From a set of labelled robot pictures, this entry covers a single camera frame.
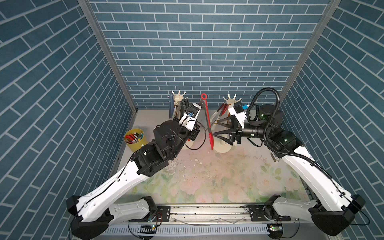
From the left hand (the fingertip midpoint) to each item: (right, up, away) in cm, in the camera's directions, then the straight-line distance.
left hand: (200, 114), depth 58 cm
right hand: (+8, -6, +1) cm, 10 cm away
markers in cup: (-39, -13, +28) cm, 50 cm away
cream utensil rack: (+14, -19, +44) cm, 50 cm away
